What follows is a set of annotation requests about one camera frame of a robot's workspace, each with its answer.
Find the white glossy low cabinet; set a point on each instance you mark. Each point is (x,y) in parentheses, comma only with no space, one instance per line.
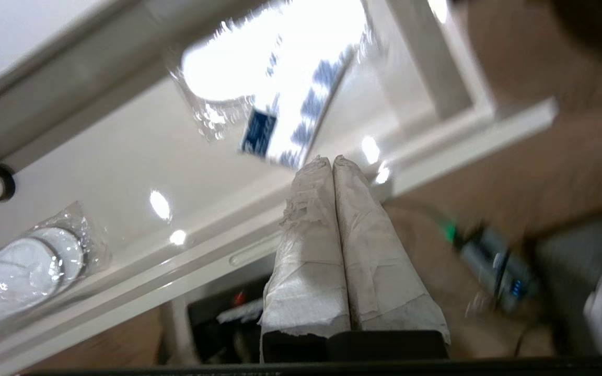
(45,57)

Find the grey device with green light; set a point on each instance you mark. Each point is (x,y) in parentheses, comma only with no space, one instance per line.
(489,256)

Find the white tissue pack blue print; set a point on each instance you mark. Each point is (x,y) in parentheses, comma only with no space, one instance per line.
(290,115)

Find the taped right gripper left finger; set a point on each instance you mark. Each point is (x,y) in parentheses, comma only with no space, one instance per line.
(309,271)

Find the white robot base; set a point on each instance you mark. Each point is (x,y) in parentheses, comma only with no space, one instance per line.
(212,334)

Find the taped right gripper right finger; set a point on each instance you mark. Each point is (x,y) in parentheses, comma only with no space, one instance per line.
(379,271)

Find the white cabinet drawer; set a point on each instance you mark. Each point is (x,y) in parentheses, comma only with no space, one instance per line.
(134,156)

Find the white slippers in plastic bag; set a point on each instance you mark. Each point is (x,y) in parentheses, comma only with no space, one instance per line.
(222,68)
(24,271)

